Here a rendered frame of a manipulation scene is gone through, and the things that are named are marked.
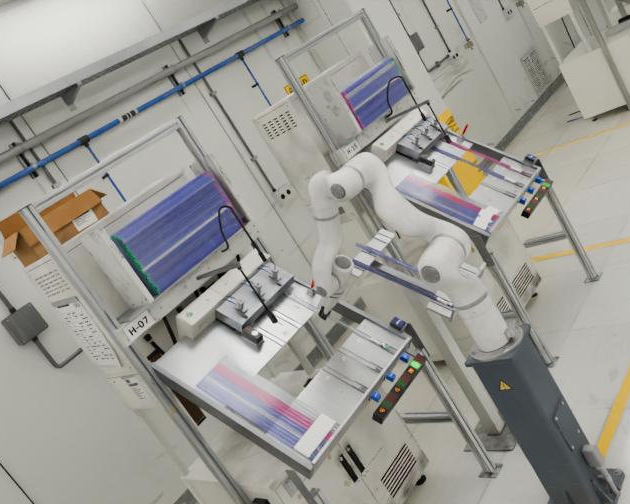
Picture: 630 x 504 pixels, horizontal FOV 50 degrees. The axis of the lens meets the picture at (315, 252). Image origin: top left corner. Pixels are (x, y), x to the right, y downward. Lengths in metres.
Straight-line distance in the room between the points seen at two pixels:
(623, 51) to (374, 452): 4.53
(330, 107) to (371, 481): 1.77
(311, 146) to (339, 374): 1.37
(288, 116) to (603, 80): 3.78
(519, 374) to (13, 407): 2.59
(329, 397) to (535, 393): 0.70
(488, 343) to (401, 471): 0.96
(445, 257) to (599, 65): 4.63
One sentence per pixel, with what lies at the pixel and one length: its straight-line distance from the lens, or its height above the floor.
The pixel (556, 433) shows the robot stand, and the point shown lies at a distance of 2.44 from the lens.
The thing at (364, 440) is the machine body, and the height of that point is 0.41.
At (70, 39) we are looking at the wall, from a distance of 4.51.
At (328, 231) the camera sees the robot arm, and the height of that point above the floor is 1.28.
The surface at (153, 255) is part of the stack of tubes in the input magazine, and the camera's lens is 2.52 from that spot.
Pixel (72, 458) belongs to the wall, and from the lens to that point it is 3.97.
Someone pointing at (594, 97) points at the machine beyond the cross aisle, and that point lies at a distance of 6.69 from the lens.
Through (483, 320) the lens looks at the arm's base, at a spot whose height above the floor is 0.83.
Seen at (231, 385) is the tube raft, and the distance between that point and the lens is 2.45.
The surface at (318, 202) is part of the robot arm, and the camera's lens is 2.29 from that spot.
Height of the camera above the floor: 1.80
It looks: 14 degrees down
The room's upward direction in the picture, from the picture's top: 32 degrees counter-clockwise
